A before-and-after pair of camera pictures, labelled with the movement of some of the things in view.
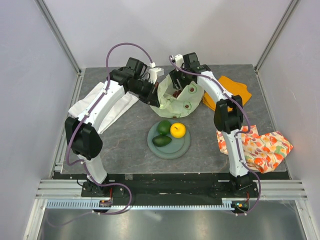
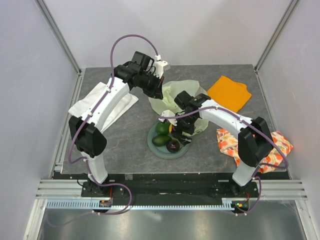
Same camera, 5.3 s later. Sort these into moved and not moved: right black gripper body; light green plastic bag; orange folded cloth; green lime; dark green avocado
Moved: right black gripper body; light green plastic bag
Not moved: dark green avocado; orange folded cloth; green lime
